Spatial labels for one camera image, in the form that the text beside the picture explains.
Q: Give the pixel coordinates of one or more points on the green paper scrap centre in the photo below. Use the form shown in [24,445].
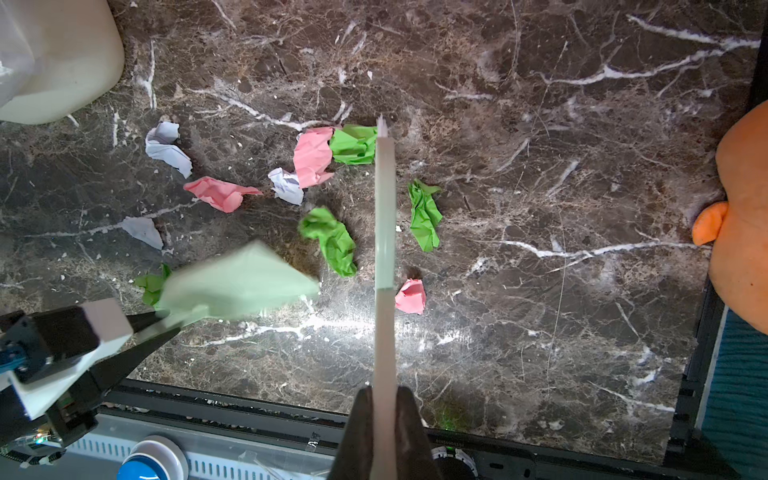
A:
[336,244]

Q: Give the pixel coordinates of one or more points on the green paper scrap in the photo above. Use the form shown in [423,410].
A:
[152,285]
[425,215]
[354,145]
[336,244]

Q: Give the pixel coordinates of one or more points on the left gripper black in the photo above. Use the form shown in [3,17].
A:
[66,408]

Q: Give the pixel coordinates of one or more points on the light green dustpan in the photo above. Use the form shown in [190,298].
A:
[245,282]

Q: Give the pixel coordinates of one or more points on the small white paper scrap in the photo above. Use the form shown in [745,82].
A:
[286,186]

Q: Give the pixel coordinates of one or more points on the white paper scrap lower left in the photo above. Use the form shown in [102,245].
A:
[143,229]

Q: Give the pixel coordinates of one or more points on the green paper scrap right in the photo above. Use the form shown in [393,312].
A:
[425,215]

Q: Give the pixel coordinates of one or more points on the green paper scrap lower left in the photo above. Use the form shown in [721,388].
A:
[152,285]

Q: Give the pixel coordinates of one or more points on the blue round button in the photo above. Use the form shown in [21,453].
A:
[155,458]

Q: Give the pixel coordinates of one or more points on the white slotted cable duct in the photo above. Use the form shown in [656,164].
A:
[230,463]

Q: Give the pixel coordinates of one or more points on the pink paper scrap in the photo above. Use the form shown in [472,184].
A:
[221,195]
[312,157]
[411,298]

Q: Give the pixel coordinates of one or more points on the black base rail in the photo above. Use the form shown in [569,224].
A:
[316,431]

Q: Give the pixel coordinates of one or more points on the pink paper scrap lower right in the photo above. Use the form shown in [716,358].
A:
[411,298]

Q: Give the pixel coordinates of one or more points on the orange plush toy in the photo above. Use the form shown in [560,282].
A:
[737,226]

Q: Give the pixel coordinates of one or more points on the beige trash bin with liner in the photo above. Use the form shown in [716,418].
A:
[56,57]

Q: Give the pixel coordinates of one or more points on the pink paper scrap middle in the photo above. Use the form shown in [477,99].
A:
[221,195]

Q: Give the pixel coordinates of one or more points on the white paper scrap upper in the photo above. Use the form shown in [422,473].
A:
[160,145]

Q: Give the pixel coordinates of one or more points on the green paper scrap upper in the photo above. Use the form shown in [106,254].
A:
[354,145]

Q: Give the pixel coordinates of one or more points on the pink paper scrap upper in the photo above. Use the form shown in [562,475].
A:
[312,157]

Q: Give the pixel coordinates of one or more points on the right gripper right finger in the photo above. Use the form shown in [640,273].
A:
[414,460]

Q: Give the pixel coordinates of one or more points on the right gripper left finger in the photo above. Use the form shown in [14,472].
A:
[354,456]

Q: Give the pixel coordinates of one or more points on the light green hand brush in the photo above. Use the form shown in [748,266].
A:
[384,387]

